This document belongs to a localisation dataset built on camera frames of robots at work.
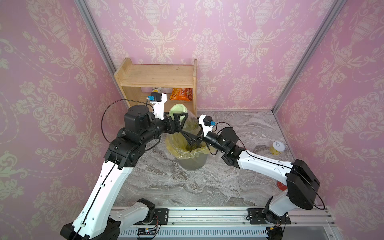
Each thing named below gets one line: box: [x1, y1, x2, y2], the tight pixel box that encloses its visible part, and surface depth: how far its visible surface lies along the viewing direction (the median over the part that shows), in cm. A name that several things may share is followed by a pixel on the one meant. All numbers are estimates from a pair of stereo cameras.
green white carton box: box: [152, 87, 163, 93], surface depth 101 cm
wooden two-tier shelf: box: [114, 57, 198, 116], surface depth 83 cm
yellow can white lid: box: [270, 141, 286, 156], surface depth 96 cm
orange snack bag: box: [169, 88, 193, 102], surface depth 98 cm
